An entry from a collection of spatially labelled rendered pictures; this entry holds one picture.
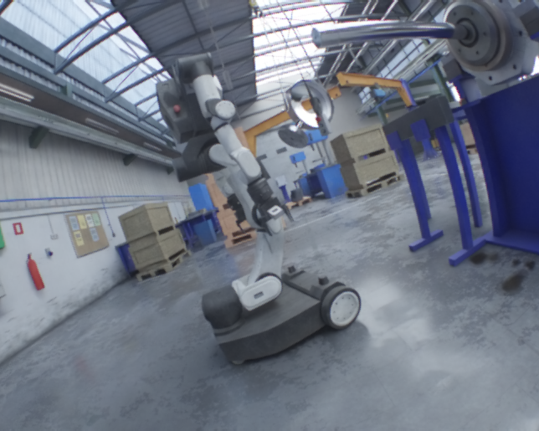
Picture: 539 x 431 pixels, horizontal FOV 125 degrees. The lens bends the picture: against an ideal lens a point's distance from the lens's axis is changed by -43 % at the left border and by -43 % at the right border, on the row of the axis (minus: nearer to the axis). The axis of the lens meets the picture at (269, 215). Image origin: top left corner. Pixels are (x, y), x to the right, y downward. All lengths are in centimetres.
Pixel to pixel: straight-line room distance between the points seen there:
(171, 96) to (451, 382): 151
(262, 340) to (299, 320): 18
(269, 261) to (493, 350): 101
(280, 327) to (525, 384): 94
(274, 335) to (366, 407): 50
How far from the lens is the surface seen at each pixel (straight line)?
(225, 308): 114
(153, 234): 482
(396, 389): 88
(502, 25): 127
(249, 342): 110
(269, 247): 116
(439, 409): 81
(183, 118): 114
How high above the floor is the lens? 69
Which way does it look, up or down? 5 degrees down
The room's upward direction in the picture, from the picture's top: 20 degrees counter-clockwise
